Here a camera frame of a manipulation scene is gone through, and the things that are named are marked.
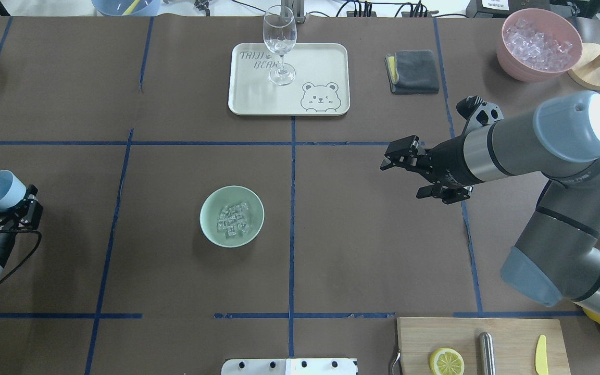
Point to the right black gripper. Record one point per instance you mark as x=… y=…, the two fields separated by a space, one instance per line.
x=448 y=159

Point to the light blue plastic cup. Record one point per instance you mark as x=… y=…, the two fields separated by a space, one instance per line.
x=12 y=190

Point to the pale green bowl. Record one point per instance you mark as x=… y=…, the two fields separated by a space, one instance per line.
x=227 y=196

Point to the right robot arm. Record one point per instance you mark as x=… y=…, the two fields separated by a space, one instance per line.
x=555 y=257

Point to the pink bowl of ice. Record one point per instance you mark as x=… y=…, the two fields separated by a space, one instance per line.
x=536 y=45

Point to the ice cubes in bowl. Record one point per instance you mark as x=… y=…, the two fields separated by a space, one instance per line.
x=234 y=220

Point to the blue bowl background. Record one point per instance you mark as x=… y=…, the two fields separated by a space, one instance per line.
x=127 y=8

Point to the grey yellow folded cloth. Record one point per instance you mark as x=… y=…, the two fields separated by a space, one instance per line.
x=412 y=72

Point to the cream bear tray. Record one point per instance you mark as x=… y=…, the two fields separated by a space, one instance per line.
x=320 y=88

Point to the clear wine glass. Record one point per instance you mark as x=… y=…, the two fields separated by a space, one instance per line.
x=280 y=36

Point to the lemon half slice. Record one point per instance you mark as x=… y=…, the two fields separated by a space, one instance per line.
x=446 y=360

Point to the wooden cutting board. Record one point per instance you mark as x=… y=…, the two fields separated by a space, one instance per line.
x=514 y=343

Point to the steel muddler black cap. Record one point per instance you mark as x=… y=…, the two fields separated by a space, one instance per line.
x=486 y=344

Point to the yellow plastic knife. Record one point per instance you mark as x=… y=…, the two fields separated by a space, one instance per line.
x=541 y=358

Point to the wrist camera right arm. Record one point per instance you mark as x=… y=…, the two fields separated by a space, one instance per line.
x=478 y=113

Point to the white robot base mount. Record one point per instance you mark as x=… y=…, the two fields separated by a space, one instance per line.
x=291 y=366

